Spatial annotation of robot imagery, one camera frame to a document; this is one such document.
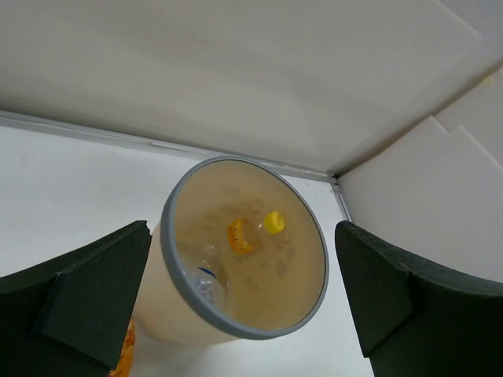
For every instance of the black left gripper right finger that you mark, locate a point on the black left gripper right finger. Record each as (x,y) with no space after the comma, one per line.
(415,317)

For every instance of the yellow cap orange label bottle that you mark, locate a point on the yellow cap orange label bottle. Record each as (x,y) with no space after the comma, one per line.
(240,236)

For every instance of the beige bin with grey rim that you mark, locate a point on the beige bin with grey rim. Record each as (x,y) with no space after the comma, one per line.
(269,294)

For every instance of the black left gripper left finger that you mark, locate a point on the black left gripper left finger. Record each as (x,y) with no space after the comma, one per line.
(69,316)

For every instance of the clear bottle dark blue label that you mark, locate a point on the clear bottle dark blue label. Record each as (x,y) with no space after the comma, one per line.
(207,285)

